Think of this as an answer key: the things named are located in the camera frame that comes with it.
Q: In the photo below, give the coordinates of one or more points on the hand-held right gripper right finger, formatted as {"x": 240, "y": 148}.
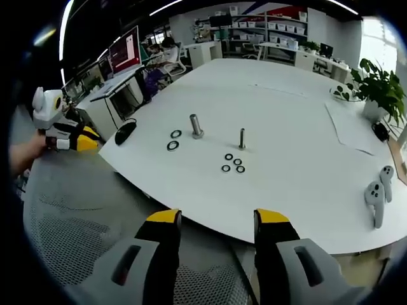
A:
{"x": 276, "y": 254}

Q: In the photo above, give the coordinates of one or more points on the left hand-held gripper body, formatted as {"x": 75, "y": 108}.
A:
{"x": 47, "y": 111}

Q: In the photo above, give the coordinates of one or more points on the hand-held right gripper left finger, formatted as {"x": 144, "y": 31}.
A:
{"x": 159, "y": 254}

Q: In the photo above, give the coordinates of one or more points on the large black washer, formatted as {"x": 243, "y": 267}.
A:
{"x": 171, "y": 133}
{"x": 168, "y": 146}

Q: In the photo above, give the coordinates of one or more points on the small black washer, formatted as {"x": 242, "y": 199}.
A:
{"x": 238, "y": 169}
{"x": 225, "y": 156}
{"x": 234, "y": 161}
{"x": 223, "y": 168}

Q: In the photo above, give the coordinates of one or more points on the thick metal threaded stud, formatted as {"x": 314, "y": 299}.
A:
{"x": 195, "y": 125}

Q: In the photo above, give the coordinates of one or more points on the thin metal threaded stud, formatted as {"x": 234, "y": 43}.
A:
{"x": 242, "y": 138}

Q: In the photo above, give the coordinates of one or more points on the person's left hand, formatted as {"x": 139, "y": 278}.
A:
{"x": 39, "y": 144}

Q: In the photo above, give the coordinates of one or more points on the white office desk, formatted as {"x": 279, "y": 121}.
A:
{"x": 101, "y": 108}

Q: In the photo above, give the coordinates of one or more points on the grey mesh office chair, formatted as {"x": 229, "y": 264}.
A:
{"x": 79, "y": 206}

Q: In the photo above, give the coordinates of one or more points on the computer monitor with pink screen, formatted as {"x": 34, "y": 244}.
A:
{"x": 124, "y": 51}

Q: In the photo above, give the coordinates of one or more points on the white office chair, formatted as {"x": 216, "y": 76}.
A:
{"x": 174, "y": 67}

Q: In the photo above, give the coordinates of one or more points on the grey handheld controller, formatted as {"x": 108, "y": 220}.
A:
{"x": 387, "y": 178}
{"x": 375, "y": 197}

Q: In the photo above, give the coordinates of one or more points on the white paper sheet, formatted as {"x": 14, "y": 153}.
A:
{"x": 349, "y": 127}

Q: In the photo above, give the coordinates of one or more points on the small black device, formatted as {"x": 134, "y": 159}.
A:
{"x": 380, "y": 131}

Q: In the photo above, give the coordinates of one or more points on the small plant in white bowl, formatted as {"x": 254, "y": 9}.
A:
{"x": 342, "y": 92}

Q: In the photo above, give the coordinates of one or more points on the tall potted green plant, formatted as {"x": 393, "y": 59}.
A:
{"x": 380, "y": 85}

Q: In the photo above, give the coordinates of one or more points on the white shelf with storage bins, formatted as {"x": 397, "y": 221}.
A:
{"x": 270, "y": 30}

